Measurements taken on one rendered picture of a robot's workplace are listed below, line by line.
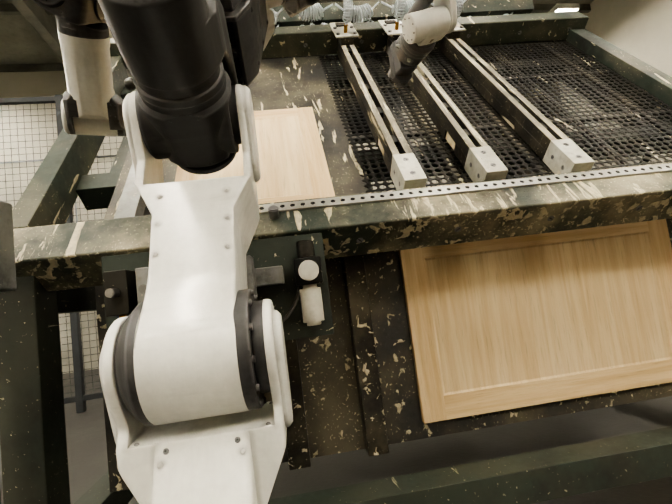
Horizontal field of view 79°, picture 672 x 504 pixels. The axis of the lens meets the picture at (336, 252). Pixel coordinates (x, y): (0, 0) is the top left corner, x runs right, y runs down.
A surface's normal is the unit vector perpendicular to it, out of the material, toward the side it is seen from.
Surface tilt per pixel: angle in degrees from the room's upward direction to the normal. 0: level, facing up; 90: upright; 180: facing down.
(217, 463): 65
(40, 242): 51
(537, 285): 90
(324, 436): 90
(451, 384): 90
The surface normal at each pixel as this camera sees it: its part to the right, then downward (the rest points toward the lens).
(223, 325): 0.04, -0.53
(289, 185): 0.00, -0.70
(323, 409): 0.10, -0.10
